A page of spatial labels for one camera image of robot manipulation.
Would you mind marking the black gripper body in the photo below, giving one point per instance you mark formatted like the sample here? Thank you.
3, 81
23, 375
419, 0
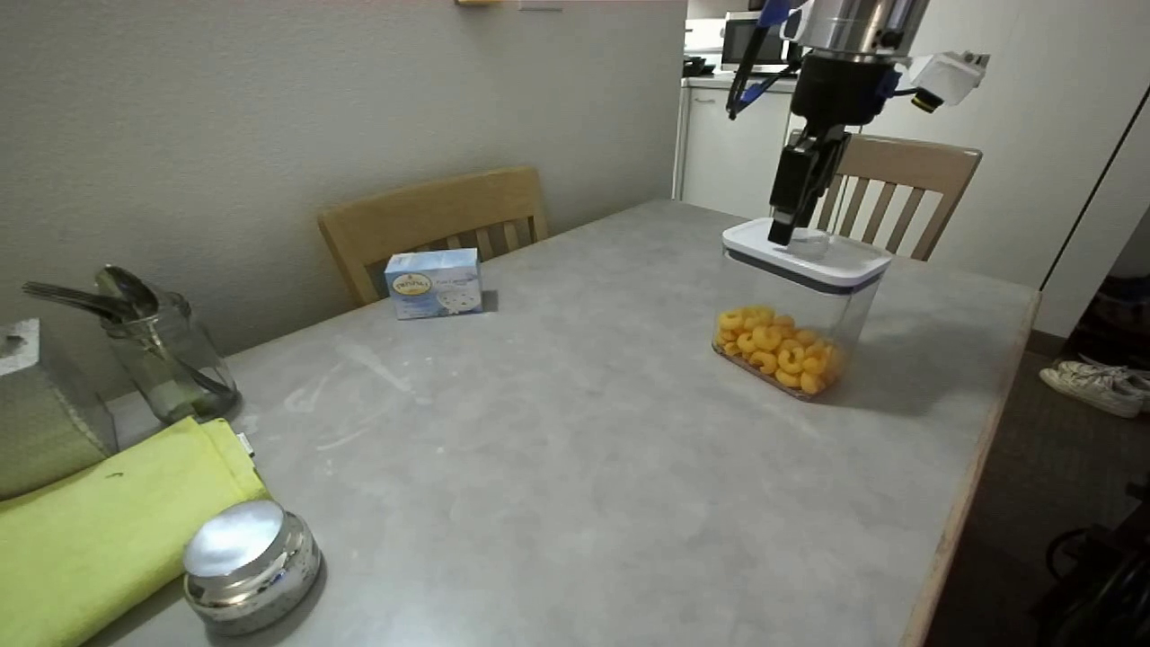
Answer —
844, 92

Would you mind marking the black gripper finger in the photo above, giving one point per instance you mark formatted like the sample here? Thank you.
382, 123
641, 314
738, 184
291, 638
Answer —
790, 193
830, 163

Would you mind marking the white square container lid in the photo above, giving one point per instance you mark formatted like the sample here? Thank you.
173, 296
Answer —
829, 261

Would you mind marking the white kitchen cabinet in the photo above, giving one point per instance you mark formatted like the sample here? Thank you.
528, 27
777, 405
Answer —
725, 146

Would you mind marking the wooden chair with slatted backrest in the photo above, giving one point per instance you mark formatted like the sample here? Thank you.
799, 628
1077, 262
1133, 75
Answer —
920, 163

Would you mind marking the microwave oven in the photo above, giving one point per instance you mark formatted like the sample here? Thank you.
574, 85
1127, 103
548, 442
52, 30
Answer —
740, 37

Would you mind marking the clear plastic food container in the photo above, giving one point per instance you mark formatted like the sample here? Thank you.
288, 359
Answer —
856, 311

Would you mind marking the white sneaker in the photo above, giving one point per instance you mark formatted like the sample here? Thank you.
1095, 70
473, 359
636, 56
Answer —
1097, 384

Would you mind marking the small light blue carton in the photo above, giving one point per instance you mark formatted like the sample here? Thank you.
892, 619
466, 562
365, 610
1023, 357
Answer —
433, 281

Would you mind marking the wooden chair with solid backrest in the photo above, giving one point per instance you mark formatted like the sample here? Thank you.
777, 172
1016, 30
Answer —
419, 215

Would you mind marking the glass utensil jar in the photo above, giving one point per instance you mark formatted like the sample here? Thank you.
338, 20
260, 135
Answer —
173, 359

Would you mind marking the round silver metal tin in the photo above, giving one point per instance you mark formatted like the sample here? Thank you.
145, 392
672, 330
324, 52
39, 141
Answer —
254, 562

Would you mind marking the metal spoon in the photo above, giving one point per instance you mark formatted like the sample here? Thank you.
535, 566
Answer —
129, 287

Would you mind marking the green cloth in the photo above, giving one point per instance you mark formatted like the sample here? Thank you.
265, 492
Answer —
109, 526

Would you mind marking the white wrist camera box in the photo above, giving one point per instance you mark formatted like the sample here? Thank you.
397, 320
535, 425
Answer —
946, 81

